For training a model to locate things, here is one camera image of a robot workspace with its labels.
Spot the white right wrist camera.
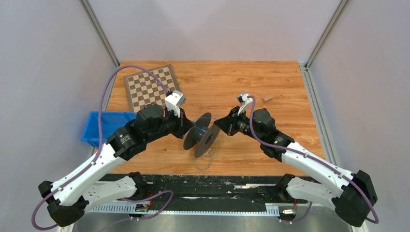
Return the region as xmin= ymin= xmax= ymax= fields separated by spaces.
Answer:
xmin=236 ymin=92 xmax=253 ymax=115

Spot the thin blue cable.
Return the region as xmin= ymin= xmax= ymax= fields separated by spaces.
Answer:
xmin=191 ymin=116 xmax=219 ymax=171

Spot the wooden chessboard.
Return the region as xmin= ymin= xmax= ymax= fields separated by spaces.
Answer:
xmin=123 ymin=64 xmax=181 ymax=113

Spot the blue plastic bin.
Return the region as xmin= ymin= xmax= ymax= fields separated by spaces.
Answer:
xmin=80 ymin=111 xmax=136 ymax=148

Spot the aluminium frame rail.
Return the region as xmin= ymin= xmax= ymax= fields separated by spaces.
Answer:
xmin=58 ymin=181 xmax=308 ymax=232

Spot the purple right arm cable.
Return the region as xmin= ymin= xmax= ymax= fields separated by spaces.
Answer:
xmin=247 ymin=95 xmax=380 ymax=225

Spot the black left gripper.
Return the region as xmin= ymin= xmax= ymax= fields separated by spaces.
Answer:
xmin=146 ymin=105 xmax=196 ymax=143

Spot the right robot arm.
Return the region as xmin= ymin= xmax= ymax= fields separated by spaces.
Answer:
xmin=214 ymin=106 xmax=378 ymax=227

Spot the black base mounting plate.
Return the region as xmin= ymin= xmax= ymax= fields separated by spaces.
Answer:
xmin=116 ymin=174 xmax=308 ymax=212

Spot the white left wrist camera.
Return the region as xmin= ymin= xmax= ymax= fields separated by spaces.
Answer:
xmin=165 ymin=90 xmax=186 ymax=117

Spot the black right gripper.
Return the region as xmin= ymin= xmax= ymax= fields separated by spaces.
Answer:
xmin=214 ymin=107 xmax=264 ymax=143

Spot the black perforated cable spool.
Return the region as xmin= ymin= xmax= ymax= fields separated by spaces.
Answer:
xmin=183 ymin=112 xmax=220 ymax=158

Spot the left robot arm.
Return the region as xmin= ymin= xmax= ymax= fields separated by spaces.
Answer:
xmin=38 ymin=104 xmax=194 ymax=227

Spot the small wooden block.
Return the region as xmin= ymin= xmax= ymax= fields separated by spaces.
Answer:
xmin=262 ymin=95 xmax=273 ymax=103

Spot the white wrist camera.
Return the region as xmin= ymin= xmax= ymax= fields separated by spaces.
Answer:
xmin=236 ymin=92 xmax=253 ymax=115
xmin=165 ymin=90 xmax=186 ymax=117

